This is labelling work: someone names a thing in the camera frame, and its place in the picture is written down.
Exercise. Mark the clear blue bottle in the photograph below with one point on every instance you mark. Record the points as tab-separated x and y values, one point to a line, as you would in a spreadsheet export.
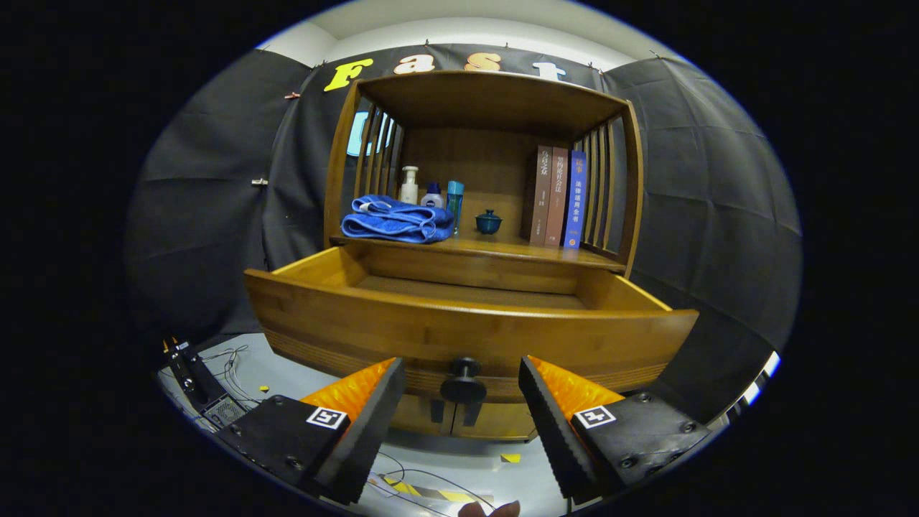
455	197

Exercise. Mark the black electronic device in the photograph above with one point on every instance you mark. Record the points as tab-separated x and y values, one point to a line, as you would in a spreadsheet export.
197	388

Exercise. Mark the white lotion bottle blue cap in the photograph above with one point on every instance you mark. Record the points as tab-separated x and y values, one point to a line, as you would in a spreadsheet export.
432	199

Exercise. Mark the wooden countertop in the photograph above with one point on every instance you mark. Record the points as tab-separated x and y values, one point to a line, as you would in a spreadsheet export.
502	249

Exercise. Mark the blue lidded teacup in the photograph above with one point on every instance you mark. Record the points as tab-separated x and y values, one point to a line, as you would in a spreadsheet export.
489	224

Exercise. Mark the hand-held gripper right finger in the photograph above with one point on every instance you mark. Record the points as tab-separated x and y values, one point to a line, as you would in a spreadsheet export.
553	431

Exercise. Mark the blue book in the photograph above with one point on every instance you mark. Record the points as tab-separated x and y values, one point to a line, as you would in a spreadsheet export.
576	201

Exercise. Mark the wooden cabinet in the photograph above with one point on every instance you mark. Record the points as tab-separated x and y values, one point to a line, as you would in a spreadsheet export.
474	100

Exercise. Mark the white pump bottle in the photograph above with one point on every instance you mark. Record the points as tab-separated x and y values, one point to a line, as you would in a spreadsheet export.
408	188

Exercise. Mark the wooden drawer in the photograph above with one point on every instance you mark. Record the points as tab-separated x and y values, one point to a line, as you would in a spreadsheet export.
431	330

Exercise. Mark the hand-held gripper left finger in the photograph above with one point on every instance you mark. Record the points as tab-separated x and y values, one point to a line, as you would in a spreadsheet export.
370	431

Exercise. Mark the light brown book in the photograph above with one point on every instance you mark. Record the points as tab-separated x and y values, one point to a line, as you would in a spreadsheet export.
557	197

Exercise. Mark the wooden cabinet door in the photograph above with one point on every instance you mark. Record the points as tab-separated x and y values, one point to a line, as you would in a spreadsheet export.
420	420
499	424

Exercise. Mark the blue folded towel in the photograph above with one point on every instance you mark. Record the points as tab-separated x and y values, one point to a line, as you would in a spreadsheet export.
395	219

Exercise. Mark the dark brown book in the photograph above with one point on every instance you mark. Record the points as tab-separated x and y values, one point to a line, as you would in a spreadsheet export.
538	194

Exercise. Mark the yellow tape piece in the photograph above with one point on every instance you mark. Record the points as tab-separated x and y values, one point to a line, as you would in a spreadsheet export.
510	457

